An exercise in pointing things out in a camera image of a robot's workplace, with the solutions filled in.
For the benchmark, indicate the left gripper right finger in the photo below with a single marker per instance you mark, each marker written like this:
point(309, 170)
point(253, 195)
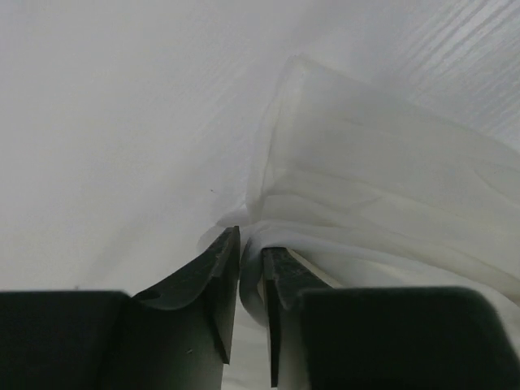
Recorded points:
point(380, 338)

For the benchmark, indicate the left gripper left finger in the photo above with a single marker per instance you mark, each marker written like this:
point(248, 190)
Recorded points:
point(176, 334)

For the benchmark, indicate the white skirt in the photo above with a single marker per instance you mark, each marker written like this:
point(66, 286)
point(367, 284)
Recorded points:
point(368, 191)

